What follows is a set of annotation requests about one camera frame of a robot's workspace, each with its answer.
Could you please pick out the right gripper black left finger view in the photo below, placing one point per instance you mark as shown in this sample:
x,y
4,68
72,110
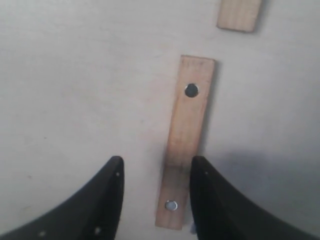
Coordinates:
x,y
92,213

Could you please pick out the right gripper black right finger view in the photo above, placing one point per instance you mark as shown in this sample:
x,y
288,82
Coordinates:
x,y
221,212

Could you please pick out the wood strip with two holes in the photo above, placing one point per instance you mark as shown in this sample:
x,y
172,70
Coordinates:
x,y
194,80

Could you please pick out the diagonal thin wood strip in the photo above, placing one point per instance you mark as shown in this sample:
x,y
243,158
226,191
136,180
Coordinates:
x,y
238,15

